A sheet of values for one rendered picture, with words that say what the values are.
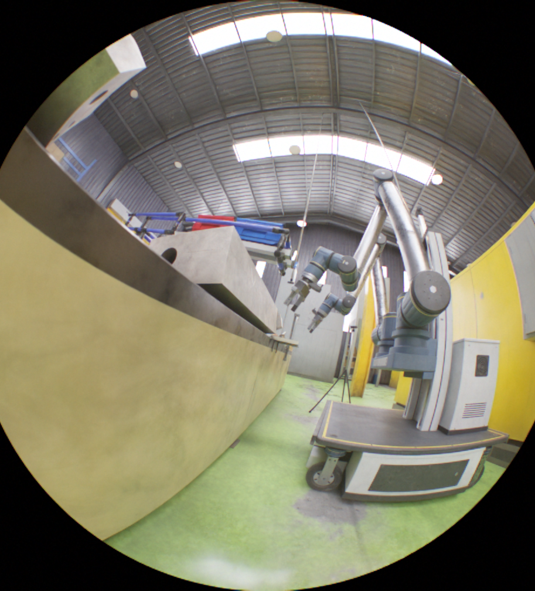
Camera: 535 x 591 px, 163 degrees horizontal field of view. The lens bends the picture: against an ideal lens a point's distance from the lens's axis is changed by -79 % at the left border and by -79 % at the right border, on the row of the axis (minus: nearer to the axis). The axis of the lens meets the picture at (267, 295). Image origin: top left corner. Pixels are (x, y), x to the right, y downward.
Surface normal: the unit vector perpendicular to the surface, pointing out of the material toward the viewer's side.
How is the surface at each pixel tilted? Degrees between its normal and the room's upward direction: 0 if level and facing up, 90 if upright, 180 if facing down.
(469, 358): 90
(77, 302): 89
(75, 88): 149
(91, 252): 90
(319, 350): 90
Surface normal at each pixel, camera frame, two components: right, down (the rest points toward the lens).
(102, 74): 0.27, 0.89
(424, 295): -0.45, -0.37
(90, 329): 0.95, 0.17
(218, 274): -0.19, -0.33
